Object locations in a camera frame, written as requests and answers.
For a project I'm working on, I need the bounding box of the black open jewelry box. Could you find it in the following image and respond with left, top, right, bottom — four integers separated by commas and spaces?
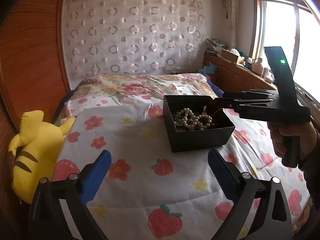
163, 95, 235, 153

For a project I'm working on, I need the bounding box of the person's right hand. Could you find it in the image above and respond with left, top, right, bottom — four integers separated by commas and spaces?
267, 122, 319, 160

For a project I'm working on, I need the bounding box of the strawberry flower print blanket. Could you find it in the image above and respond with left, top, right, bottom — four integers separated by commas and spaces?
53, 96, 311, 239

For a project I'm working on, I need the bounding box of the pink ceramic jar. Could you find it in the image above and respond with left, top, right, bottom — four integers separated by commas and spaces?
252, 57, 264, 76

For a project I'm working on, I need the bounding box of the wooden side cabinet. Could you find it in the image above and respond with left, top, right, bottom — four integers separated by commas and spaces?
203, 53, 277, 92

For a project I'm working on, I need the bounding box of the yellow tiger plush toy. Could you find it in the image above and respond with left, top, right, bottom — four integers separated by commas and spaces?
8, 110, 75, 204

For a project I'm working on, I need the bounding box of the teal crumpled cloth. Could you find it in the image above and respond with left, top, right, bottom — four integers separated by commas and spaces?
197, 62, 217, 75

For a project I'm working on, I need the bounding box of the stack of papers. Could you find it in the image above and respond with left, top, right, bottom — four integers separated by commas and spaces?
206, 38, 228, 55

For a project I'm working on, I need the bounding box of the floral quilt at bed head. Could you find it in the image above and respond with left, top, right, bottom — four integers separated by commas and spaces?
57, 73, 217, 121

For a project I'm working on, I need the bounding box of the sheer circle pattern curtain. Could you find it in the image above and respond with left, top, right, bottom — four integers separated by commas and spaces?
62, 0, 206, 78

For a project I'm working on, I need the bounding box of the white pearl necklace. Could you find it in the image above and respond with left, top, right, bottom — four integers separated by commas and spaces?
173, 106, 215, 132

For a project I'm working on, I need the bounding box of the window with wooden frame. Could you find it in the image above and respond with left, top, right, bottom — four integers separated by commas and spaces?
252, 0, 319, 100

